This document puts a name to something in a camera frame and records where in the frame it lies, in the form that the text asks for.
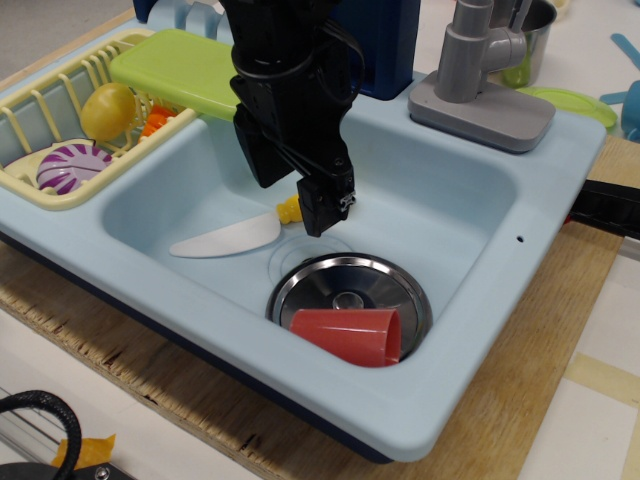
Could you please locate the green plastic plate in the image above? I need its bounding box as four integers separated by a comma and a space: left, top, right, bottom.
517, 87, 618, 131

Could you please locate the blue plastic utensil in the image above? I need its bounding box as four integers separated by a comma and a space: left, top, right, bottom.
610, 33, 640, 69

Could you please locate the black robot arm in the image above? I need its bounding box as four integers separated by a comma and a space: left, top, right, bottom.
223, 1, 362, 237

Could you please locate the wooden base board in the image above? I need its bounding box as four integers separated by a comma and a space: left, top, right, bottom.
0, 7, 640, 480

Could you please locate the steel pot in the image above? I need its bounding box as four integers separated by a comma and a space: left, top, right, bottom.
491, 1, 557, 89

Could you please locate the yellow toy lemon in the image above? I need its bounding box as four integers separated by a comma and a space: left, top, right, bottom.
80, 83, 136, 141

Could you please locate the dark blue box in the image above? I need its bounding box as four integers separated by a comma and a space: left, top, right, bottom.
133, 0, 421, 100

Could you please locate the grey toy faucet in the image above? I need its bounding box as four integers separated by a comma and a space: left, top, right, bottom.
408, 0, 555, 154

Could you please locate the blue plastic cup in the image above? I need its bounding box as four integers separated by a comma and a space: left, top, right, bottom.
600, 80, 640, 143

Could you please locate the black clamp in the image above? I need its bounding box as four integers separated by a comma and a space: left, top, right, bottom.
565, 180, 639, 240

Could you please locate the yellow tape piece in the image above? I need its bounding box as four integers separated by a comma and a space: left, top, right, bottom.
51, 434, 116, 470

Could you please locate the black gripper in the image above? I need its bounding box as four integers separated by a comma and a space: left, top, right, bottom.
230, 37, 356, 238

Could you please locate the green plastic cutting board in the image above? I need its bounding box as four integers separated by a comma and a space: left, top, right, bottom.
110, 29, 239, 121

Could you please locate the orange toy carrot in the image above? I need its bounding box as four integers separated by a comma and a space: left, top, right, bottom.
138, 105, 177, 143

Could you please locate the black cable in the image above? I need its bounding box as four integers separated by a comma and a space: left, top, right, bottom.
0, 390, 84, 476

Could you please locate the light blue toy sink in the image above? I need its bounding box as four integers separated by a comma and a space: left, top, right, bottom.
1, 93, 605, 462

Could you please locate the white toy knife yellow handle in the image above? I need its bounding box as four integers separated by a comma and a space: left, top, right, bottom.
169, 194, 302, 259

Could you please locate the red plastic cup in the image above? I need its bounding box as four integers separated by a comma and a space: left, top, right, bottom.
289, 309, 401, 368

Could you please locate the cream dish drying rack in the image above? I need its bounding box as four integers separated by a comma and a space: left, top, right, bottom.
1, 28, 196, 211

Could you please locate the purple white toy cabbage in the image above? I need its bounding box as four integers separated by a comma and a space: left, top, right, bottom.
36, 143, 113, 195

